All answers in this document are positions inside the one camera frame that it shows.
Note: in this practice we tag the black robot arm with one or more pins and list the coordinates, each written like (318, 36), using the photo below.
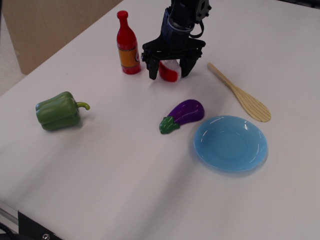
(198, 9)

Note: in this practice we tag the black metal table bracket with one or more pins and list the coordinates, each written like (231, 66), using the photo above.
(35, 231)

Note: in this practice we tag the red and white toy sushi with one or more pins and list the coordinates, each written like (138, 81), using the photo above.
(170, 70)

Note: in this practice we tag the wooden rice paddle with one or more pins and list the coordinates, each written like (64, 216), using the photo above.
(253, 107)

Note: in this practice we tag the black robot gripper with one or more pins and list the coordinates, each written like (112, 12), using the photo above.
(179, 36)

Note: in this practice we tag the blue plastic plate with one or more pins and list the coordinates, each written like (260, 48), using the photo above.
(230, 144)

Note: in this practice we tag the purple toy eggplant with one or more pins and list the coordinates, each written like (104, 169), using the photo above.
(185, 112)

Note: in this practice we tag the green toy bell pepper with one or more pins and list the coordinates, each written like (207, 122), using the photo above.
(59, 111)

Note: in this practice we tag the beige wooden cabinet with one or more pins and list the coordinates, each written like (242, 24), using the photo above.
(40, 28)

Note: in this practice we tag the red toy sauce bottle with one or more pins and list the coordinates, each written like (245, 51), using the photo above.
(127, 46)

